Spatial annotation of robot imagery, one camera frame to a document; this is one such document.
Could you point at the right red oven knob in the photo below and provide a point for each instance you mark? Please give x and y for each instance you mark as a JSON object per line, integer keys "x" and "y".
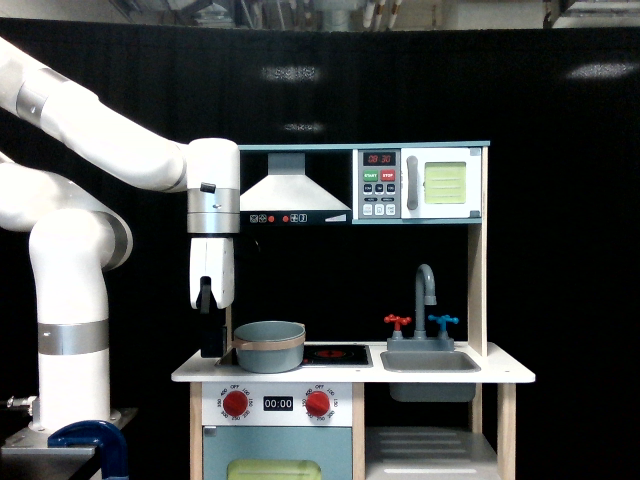
{"x": 317, "y": 404}

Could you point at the grey range hood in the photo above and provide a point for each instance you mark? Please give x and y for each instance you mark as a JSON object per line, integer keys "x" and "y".
{"x": 287, "y": 196}

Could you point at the red oven knob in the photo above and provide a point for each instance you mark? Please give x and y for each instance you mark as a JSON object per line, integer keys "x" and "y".
{"x": 317, "y": 404}
{"x": 235, "y": 403}

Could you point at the black induction stovetop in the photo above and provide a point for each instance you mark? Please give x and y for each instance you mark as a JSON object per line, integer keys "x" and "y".
{"x": 307, "y": 355}

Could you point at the wooden toy kitchen frame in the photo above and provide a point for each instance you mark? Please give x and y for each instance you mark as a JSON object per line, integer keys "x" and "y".
{"x": 340, "y": 281}

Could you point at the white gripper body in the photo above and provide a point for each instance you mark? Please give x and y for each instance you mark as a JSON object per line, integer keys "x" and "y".
{"x": 212, "y": 258}

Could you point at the blue c-clamp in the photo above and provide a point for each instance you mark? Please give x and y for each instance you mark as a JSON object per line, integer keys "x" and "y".
{"x": 105, "y": 436}

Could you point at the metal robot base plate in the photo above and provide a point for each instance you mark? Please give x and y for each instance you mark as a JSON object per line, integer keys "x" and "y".
{"x": 25, "y": 455}

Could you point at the black timer display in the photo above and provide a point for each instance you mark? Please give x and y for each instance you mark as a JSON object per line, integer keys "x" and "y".
{"x": 278, "y": 403}

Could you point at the grey toy sink basin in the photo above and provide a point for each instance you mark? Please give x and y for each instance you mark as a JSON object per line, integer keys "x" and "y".
{"x": 430, "y": 362}

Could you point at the grey bowl with wooden band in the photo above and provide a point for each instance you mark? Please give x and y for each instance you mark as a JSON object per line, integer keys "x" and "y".
{"x": 268, "y": 347}

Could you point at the red tap handle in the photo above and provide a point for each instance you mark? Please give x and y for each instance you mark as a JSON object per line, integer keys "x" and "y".
{"x": 398, "y": 323}

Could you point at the grey toy faucet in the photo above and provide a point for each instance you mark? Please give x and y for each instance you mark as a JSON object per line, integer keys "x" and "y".
{"x": 424, "y": 296}

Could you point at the blue tap handle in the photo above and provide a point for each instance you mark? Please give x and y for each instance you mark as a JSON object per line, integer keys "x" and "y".
{"x": 443, "y": 321}

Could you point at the left red oven knob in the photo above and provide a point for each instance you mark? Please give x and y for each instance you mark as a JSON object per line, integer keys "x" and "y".
{"x": 235, "y": 403}

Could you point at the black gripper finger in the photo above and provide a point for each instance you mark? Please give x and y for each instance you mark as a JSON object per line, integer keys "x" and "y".
{"x": 212, "y": 322}

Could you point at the toy microwave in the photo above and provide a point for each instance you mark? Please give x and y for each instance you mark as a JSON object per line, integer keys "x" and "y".
{"x": 418, "y": 184}

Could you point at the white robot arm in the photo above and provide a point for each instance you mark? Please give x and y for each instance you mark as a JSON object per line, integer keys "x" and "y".
{"x": 74, "y": 239}

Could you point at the blue oven door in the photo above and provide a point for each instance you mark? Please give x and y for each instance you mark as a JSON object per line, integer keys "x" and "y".
{"x": 330, "y": 448}

